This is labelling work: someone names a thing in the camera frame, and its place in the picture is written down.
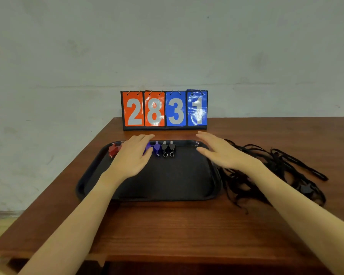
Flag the person's right hand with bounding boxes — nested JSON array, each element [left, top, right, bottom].
[[195, 131, 264, 173]]

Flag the person's left hand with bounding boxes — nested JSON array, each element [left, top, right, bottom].
[[102, 134, 156, 187]]

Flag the tangle of black lanyards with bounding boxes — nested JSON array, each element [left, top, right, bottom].
[[216, 139, 329, 214]]

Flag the black plastic tray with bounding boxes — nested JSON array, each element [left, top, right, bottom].
[[75, 139, 223, 202]]

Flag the wooden desk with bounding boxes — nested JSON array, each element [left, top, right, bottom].
[[102, 260, 329, 275]]

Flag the person's left forearm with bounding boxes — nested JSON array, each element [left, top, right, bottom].
[[17, 171, 118, 275]]

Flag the person's right forearm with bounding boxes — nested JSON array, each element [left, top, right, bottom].
[[250, 162, 344, 275]]

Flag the orange and blue flip scoreboard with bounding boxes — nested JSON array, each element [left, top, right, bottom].
[[120, 89, 209, 131]]

